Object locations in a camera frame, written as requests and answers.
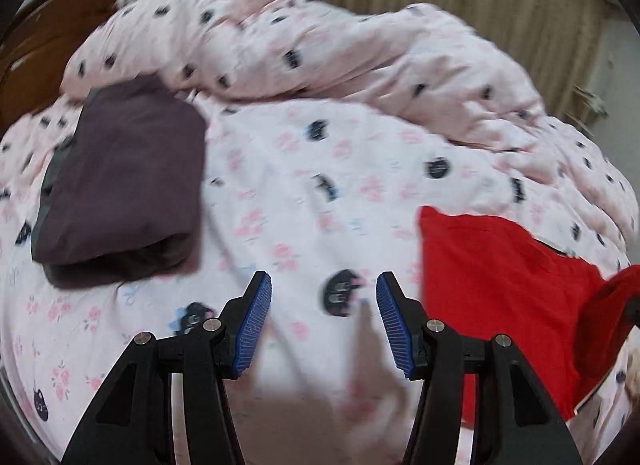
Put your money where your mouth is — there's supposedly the red white basketball jersey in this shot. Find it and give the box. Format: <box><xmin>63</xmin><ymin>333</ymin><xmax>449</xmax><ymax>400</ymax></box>
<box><xmin>419</xmin><ymin>206</ymin><xmax>639</xmax><ymax>421</ymax></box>

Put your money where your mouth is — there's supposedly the folded dark purple garment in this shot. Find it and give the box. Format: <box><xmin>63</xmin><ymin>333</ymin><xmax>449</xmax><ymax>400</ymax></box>
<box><xmin>32</xmin><ymin>75</ymin><xmax>206</xmax><ymax>289</ymax></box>

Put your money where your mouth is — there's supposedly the pink cat print duvet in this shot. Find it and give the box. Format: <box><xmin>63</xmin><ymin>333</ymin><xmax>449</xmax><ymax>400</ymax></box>
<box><xmin>1</xmin><ymin>0</ymin><xmax>638</xmax><ymax>464</ymax></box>

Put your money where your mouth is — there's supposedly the dark wooden headboard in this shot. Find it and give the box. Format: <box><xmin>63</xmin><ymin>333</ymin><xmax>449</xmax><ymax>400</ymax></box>
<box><xmin>1</xmin><ymin>0</ymin><xmax>116</xmax><ymax>131</ymax></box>

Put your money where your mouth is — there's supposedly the white wire shelf rack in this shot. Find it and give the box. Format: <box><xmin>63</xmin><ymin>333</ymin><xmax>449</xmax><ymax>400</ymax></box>
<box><xmin>565</xmin><ymin>86</ymin><xmax>608</xmax><ymax>132</ymax></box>

